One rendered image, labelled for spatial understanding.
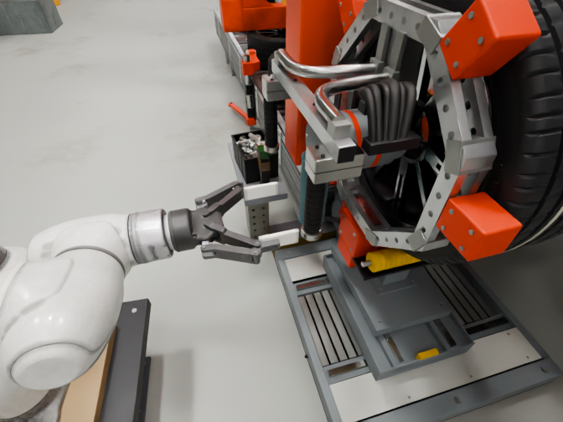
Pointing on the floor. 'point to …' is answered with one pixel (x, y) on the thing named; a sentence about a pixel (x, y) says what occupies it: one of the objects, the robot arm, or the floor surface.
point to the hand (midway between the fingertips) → (281, 210)
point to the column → (257, 219)
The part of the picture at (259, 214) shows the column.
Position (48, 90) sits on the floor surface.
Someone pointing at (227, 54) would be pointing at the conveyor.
